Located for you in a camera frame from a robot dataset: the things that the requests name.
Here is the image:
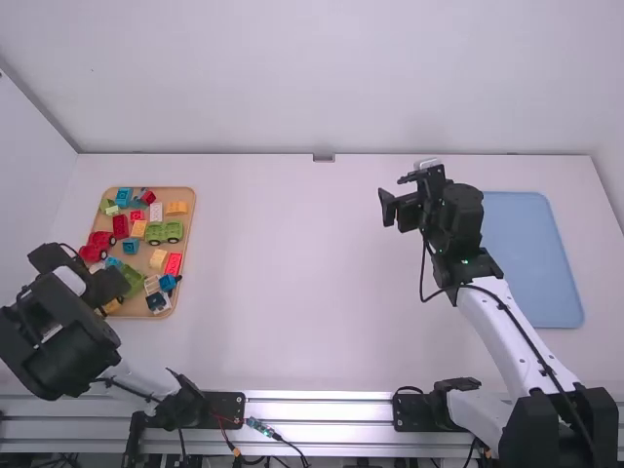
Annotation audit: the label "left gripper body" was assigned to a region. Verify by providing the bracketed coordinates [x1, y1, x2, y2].
[26, 241, 101, 307]

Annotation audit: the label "silver rails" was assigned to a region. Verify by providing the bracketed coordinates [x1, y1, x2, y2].
[0, 388, 624, 459]

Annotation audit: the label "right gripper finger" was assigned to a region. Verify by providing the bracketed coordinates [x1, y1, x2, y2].
[377, 187, 399, 228]

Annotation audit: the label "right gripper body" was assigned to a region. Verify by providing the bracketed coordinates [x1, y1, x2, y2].
[395, 164, 448, 235]

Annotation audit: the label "yellow toy car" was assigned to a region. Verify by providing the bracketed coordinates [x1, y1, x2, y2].
[97, 295, 124, 317]

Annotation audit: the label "blue mat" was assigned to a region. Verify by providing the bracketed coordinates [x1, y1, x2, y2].
[480, 190, 585, 331]

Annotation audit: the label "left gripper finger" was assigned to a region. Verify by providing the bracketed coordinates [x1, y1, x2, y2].
[91, 265, 133, 309]

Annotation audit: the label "green toy car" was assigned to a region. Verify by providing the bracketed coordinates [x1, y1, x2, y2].
[144, 219, 186, 247]

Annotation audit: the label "black cable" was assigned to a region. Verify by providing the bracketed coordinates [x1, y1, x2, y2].
[417, 232, 462, 304]

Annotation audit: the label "tan tray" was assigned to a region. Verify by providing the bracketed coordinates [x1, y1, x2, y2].
[89, 185, 197, 321]

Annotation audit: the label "red toy car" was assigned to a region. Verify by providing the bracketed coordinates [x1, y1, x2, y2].
[78, 230, 118, 263]

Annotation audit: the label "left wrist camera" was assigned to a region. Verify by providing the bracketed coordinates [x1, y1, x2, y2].
[51, 264, 89, 296]

